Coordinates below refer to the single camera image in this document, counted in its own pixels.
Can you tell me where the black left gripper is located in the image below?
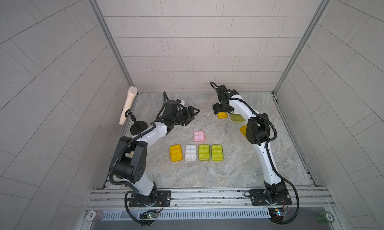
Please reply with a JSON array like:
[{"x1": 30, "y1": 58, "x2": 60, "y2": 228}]
[{"x1": 170, "y1": 106, "x2": 199, "y2": 126}]

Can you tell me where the small yellow pillbox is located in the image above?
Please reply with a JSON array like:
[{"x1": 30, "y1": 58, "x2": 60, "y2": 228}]
[{"x1": 217, "y1": 112, "x2": 228, "y2": 119}]

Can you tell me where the pink pillbox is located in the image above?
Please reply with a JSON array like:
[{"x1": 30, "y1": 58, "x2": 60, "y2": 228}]
[{"x1": 193, "y1": 130, "x2": 205, "y2": 142}]

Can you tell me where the clear white pillbox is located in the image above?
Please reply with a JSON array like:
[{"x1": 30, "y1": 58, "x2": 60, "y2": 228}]
[{"x1": 185, "y1": 145, "x2": 197, "y2": 161}]

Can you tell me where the green pillbox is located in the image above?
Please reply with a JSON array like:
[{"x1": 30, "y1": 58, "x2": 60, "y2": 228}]
[
  {"x1": 198, "y1": 144, "x2": 211, "y2": 161},
  {"x1": 211, "y1": 145, "x2": 224, "y2": 161},
  {"x1": 231, "y1": 114, "x2": 245, "y2": 122}
]

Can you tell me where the yellow six-slot pillbox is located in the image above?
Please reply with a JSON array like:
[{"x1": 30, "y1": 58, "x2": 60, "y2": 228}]
[{"x1": 170, "y1": 144, "x2": 183, "y2": 162}]

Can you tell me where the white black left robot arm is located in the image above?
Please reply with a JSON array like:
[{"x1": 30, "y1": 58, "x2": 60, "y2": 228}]
[{"x1": 109, "y1": 98, "x2": 200, "y2": 207}]

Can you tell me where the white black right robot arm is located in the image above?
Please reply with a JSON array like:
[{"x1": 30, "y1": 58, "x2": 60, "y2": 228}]
[{"x1": 210, "y1": 82, "x2": 295, "y2": 205}]

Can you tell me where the black microphone stand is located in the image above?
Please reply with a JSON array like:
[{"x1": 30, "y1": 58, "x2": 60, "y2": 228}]
[{"x1": 125, "y1": 109, "x2": 148, "y2": 135}]

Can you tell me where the beige microphone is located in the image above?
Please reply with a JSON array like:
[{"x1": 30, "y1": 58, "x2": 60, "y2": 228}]
[{"x1": 119, "y1": 86, "x2": 138, "y2": 125}]

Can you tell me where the left green circuit board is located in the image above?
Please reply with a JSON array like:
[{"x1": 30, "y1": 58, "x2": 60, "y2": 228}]
[{"x1": 140, "y1": 211, "x2": 159, "y2": 220}]

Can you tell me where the green circuit board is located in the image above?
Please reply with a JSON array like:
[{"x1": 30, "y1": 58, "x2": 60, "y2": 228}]
[
  {"x1": 268, "y1": 208, "x2": 288, "y2": 223},
  {"x1": 140, "y1": 211, "x2": 159, "y2": 220}
]

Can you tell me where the right green circuit board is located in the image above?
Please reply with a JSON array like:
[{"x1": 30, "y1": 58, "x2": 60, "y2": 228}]
[{"x1": 268, "y1": 208, "x2": 288, "y2": 223}]

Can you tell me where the left poker chip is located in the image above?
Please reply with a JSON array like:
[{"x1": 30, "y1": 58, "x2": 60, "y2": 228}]
[{"x1": 86, "y1": 210, "x2": 105, "y2": 222}]

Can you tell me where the poker chip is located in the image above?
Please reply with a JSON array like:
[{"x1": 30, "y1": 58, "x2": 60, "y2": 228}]
[
  {"x1": 86, "y1": 210, "x2": 105, "y2": 222},
  {"x1": 316, "y1": 212, "x2": 335, "y2": 224}
]

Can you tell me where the right poker chip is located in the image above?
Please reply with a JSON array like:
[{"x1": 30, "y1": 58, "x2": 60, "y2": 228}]
[{"x1": 316, "y1": 212, "x2": 335, "y2": 224}]

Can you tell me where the aluminium rail frame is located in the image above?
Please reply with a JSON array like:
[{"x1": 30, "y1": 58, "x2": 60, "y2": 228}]
[{"x1": 85, "y1": 186, "x2": 335, "y2": 211}]

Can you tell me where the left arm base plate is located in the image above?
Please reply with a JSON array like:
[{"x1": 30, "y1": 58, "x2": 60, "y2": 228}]
[{"x1": 127, "y1": 191, "x2": 172, "y2": 208}]

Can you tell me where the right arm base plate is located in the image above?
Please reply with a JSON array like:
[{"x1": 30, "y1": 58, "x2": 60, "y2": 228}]
[{"x1": 244, "y1": 189, "x2": 293, "y2": 206}]

